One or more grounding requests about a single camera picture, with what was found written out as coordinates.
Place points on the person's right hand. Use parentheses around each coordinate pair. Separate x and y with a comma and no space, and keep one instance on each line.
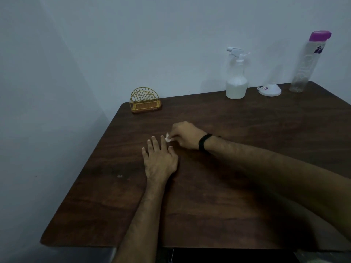
(189,136)

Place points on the person's left hand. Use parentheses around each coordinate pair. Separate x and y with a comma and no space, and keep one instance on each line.
(160,164)

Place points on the white spray bottle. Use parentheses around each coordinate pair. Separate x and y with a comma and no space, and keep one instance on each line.
(236,84)

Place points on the white plastic funnel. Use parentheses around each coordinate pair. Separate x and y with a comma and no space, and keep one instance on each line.
(271,91)

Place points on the white trigger sprayer head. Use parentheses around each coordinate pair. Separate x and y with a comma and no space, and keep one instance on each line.
(235,52)

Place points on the clear water bottle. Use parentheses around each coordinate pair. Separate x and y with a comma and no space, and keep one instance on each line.
(304,68)

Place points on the purple bottle cap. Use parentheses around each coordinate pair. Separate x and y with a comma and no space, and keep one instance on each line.
(319,35)

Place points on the person's left forearm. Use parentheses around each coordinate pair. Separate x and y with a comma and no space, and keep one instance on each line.
(142,219)

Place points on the person's right forearm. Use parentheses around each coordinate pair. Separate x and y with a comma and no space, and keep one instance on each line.
(288,178)

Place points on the black wristband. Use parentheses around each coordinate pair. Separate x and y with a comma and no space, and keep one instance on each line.
(203,142)

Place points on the dark wooden table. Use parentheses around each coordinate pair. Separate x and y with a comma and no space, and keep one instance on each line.
(260,120)

